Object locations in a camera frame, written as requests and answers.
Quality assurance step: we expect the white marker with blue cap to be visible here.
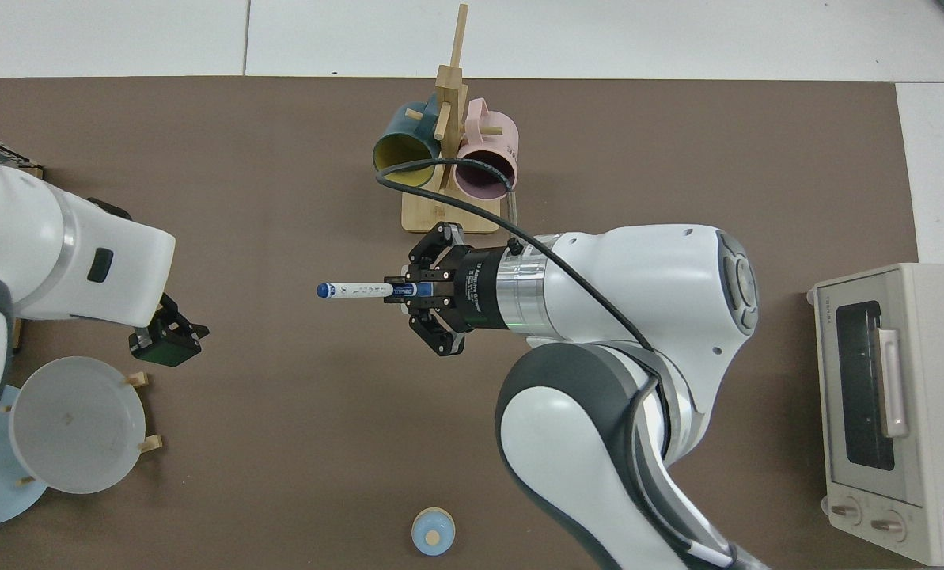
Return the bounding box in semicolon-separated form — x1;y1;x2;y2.
316;280;423;302

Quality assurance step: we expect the wooden plate rack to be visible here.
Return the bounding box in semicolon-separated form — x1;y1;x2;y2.
14;370;164;487

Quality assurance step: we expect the wooden cup stand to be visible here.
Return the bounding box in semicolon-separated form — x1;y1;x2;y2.
401;4;502;235

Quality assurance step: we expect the grey plate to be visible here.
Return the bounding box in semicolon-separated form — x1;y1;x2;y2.
9;356;146;496

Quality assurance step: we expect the dark blue cup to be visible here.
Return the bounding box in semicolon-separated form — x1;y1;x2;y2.
373;93;445;189

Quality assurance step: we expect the pink cup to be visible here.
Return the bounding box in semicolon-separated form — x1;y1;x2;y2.
453;97;519;200

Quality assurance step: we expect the brown table cloth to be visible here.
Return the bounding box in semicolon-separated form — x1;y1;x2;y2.
0;76;919;570

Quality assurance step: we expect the small blue round thing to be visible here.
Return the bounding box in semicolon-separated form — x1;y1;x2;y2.
411;507;456;557

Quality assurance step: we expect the pale toaster oven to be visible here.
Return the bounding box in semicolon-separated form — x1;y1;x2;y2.
806;263;944;568

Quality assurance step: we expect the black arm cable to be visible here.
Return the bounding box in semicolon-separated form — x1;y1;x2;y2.
374;158;737;567

